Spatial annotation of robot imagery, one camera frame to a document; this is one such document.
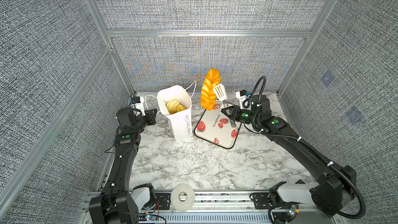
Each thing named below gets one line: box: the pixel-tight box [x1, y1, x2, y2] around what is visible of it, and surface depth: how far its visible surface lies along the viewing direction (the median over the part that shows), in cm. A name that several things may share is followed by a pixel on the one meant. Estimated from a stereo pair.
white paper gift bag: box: [156, 85, 193, 143], surface depth 87 cm
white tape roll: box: [170, 183, 196, 213], surface depth 75 cm
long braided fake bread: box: [200, 67, 221, 111], surface depth 79 cm
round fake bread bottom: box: [165, 99, 186, 116], surface depth 95 cm
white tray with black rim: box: [194, 102, 243, 149], surface depth 99 cm
